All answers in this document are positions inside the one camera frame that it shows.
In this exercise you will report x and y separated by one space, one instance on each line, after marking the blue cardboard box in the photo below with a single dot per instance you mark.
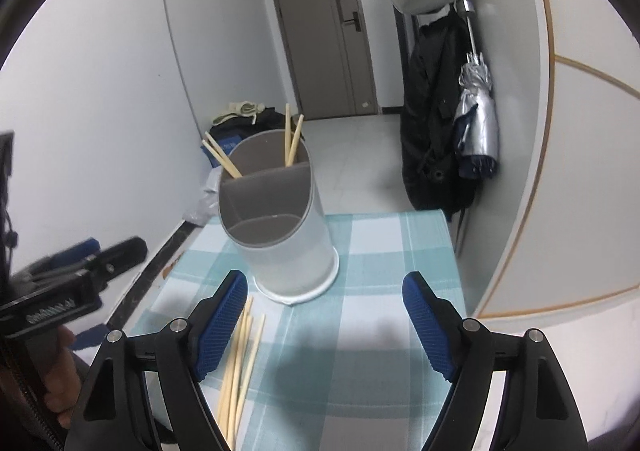
231 145

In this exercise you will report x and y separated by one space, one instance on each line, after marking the black bag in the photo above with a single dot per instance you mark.
270 118

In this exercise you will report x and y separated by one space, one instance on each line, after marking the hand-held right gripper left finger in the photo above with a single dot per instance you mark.
222 326

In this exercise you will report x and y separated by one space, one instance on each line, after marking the white plastic utensil holder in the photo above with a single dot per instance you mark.
295 256

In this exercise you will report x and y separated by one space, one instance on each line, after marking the grey-brown door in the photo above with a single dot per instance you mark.
310 56

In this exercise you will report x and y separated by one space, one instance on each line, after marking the person's left hand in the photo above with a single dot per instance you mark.
60 381

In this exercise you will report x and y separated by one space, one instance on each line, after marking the white panel with gold trim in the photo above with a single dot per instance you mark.
575 181

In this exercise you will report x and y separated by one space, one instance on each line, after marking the silver folded umbrella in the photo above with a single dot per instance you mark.
477 126

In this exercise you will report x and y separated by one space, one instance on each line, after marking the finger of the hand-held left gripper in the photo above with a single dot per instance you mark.
125 253
80 251

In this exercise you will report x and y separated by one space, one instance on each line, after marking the pale yellow cloth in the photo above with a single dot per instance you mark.
240 110

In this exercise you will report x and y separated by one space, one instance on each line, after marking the teal checked tablecloth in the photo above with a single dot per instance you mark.
380 251

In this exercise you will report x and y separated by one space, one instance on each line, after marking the black hanging jacket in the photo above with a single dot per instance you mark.
425 131

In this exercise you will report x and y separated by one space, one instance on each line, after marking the clear plastic bag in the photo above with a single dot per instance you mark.
207 201

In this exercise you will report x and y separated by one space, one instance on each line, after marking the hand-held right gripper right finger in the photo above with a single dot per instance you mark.
430 326

